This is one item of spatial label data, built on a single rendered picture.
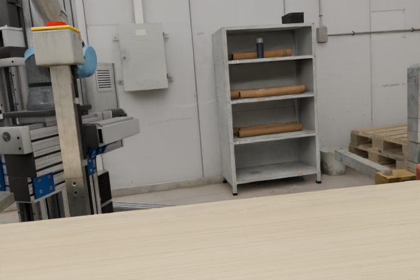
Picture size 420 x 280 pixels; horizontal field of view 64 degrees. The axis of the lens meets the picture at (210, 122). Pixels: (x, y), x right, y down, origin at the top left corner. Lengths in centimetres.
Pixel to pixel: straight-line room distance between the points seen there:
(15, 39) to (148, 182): 226
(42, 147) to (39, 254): 84
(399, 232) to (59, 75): 61
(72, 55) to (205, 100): 284
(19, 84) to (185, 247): 129
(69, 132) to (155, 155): 279
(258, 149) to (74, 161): 305
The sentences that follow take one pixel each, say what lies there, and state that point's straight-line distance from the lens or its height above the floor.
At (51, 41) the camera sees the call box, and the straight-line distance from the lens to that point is 69.
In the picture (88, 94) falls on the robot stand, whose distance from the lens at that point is 179.
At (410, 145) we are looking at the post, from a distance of 87.
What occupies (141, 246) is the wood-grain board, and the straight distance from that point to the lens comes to 46.
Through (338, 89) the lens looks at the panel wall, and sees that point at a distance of 400.
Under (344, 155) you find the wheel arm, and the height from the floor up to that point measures 85.
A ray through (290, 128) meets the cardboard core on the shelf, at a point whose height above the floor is 56.
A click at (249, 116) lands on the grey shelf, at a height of 68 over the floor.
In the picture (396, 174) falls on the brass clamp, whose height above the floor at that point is 86.
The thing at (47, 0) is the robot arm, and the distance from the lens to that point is 124.
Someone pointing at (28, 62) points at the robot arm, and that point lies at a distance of 140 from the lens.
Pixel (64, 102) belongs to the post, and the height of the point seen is 108.
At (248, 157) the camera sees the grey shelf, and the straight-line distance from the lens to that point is 363.
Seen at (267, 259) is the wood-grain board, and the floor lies 90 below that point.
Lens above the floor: 110
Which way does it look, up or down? 7 degrees down
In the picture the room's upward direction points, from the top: 4 degrees counter-clockwise
